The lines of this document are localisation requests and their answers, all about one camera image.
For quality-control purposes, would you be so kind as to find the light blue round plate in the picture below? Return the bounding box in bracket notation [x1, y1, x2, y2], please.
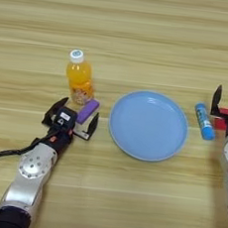
[104, 86, 192, 167]

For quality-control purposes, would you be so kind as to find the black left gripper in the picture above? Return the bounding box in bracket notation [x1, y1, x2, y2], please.
[32, 93, 101, 159]

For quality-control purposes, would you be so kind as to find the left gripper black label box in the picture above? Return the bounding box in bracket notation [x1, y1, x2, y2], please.
[53, 105, 79, 133]

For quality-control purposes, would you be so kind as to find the blue glue stick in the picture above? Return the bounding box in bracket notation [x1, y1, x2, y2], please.
[191, 101, 219, 142]

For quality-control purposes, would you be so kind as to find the purple rectangular block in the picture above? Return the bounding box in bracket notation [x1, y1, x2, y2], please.
[74, 96, 101, 127]

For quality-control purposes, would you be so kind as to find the red cube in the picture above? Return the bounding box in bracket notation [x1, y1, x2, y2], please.
[213, 106, 228, 132]

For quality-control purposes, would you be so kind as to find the orange juice bottle white cap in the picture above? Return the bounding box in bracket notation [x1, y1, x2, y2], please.
[61, 48, 99, 108]

